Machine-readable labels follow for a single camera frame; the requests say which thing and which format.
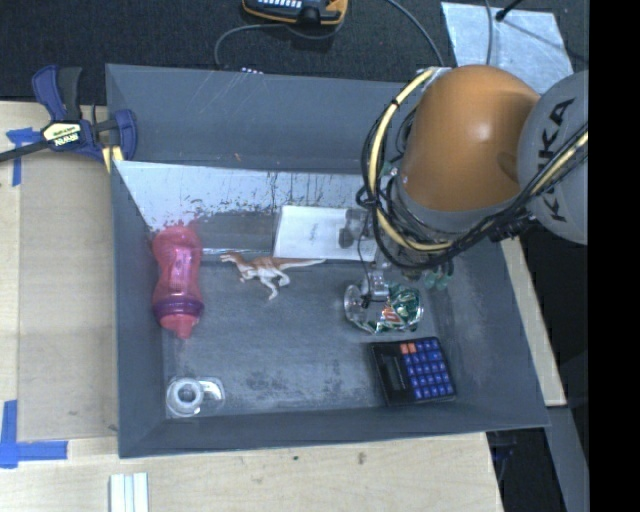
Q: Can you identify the crushed green can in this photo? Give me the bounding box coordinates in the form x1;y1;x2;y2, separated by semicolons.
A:
366;281;426;335

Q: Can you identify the clear glass thing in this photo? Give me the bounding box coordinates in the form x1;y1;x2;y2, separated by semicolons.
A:
342;281;382;327

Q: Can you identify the white flat packet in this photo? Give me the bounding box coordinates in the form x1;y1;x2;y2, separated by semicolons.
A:
271;204;380;264

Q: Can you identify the black calculator with blue keys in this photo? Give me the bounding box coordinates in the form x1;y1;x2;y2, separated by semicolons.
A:
368;336;458;408

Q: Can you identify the grey metal bin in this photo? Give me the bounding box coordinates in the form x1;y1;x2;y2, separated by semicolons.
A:
104;62;552;459

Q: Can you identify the brown toy dinosaur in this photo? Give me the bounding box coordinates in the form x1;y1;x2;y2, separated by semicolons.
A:
219;251;327;302

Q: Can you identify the pink plastic bottle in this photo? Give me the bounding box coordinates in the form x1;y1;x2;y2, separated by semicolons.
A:
151;224;206;342

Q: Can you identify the clear tape dispenser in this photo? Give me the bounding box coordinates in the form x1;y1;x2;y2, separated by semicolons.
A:
165;375;227;419

